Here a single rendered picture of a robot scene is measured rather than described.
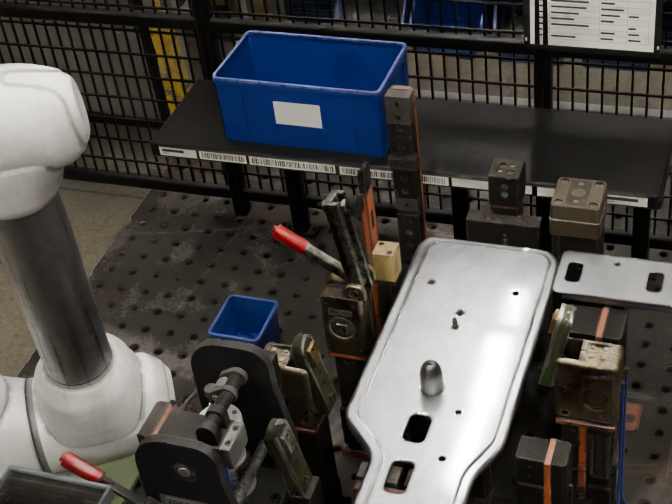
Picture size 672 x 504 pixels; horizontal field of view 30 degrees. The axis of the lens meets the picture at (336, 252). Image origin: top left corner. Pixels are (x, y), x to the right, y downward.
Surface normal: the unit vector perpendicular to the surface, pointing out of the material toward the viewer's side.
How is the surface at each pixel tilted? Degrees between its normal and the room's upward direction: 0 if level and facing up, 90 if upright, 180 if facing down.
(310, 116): 90
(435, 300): 0
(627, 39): 90
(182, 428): 0
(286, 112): 90
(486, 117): 0
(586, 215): 89
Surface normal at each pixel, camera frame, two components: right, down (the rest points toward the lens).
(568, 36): -0.32, 0.63
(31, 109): 0.36, -0.11
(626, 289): -0.11, -0.77
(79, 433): 0.08, 0.68
